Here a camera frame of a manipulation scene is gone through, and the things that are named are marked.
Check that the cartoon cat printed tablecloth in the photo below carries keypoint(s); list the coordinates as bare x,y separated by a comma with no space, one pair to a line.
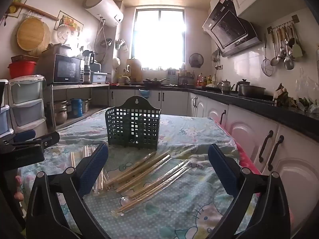
179,204

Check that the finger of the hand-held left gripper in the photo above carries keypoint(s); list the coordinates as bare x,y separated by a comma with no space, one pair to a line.
47,139
23,136

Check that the wall utensil rail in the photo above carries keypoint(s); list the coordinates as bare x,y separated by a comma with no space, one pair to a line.
281,25

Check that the black countertop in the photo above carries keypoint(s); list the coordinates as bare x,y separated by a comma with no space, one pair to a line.
249,102

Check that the white round plastic cover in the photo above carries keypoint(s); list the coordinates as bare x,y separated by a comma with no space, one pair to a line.
63,34

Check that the white plastic drawer unit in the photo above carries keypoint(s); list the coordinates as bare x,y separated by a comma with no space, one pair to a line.
27,104

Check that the black glass range hood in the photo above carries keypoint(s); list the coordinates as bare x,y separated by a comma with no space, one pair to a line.
229,29

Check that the person's left hand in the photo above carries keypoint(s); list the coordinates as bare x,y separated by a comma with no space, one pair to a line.
18,186

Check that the white lower cabinets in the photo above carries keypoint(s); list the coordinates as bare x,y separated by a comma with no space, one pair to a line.
249,132

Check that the stacked steel pots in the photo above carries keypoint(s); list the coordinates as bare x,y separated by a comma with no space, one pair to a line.
61,112

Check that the blue can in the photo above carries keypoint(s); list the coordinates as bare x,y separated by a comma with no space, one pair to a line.
76,107

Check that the blender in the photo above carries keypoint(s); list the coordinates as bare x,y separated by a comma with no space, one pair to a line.
87,66

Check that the metal rack shelf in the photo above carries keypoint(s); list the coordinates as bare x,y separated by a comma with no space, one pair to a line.
74,86

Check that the fruit wall poster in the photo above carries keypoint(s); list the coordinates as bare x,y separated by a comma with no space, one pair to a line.
72,21

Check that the pile of chopsticks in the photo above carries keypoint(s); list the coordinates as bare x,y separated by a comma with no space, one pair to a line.
147,173

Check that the white hanging appliance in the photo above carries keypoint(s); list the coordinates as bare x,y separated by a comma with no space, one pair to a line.
116,66

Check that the white water heater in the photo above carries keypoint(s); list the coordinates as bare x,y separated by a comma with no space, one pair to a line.
104,6

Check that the steel teapot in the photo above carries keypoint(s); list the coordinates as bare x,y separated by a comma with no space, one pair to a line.
225,87

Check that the lemon wall poster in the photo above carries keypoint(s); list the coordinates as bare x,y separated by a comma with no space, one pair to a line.
15,7

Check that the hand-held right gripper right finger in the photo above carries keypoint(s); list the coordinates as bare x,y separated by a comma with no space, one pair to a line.
223,171

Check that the black wok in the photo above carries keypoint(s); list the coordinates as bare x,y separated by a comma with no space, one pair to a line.
152,82

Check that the large steel spoon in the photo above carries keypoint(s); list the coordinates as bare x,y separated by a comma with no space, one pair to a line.
288,63

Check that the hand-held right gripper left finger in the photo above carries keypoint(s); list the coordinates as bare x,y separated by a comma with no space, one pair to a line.
93,171

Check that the kitchen window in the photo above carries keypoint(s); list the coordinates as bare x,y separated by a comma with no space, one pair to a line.
159,39

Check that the pale spatula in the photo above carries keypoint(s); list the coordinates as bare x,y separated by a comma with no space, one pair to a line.
297,51

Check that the cooking oil bottles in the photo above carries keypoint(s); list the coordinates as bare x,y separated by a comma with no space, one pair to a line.
205,80

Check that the wooden rolling pin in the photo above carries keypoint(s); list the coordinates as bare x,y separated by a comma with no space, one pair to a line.
35,10

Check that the round bamboo tray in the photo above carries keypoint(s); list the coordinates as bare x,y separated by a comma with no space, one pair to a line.
31,36

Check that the small wall fan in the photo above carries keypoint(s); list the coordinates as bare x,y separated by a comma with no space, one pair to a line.
196,60

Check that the spice rack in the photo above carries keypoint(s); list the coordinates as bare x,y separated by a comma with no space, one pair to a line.
180,76

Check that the black microwave oven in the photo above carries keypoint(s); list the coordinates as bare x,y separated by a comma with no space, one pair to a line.
63,69

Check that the wall cup holder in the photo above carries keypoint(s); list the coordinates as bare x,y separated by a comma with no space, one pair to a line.
121,45

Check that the green plastic utensil basket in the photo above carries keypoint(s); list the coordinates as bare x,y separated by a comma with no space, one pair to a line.
133,125

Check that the grey plastic container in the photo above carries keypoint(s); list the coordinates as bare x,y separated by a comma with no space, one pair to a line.
99,77

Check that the red plastic basin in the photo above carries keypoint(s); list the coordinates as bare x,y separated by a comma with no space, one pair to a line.
22,69

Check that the steel pot with lid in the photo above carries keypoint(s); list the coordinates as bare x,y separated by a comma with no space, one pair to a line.
250,89

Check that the steel ladle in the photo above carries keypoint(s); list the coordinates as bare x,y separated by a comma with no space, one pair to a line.
274,61

